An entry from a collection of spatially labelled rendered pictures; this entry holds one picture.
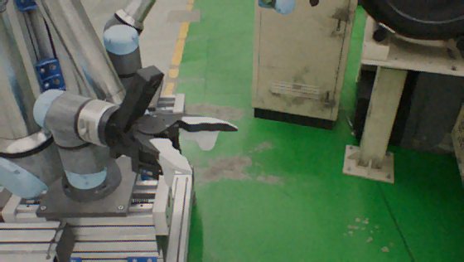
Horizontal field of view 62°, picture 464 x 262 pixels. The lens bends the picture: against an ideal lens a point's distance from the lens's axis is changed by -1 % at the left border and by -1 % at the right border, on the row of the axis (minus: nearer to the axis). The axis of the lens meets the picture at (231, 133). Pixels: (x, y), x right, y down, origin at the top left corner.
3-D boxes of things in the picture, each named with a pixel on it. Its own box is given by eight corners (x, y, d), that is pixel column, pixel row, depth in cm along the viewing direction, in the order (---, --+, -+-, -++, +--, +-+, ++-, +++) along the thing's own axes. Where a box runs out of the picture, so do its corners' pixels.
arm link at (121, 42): (108, 76, 132) (101, 38, 125) (107, 60, 143) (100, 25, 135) (144, 72, 135) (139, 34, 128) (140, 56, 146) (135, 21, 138)
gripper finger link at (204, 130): (232, 145, 70) (180, 147, 68) (234, 114, 67) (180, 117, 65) (235, 154, 67) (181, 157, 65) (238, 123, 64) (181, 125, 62)
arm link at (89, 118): (106, 94, 69) (71, 109, 63) (127, 99, 68) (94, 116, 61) (109, 131, 73) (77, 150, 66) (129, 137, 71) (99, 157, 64)
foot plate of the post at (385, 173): (345, 146, 237) (347, 141, 235) (392, 154, 230) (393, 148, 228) (342, 173, 216) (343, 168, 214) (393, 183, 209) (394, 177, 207)
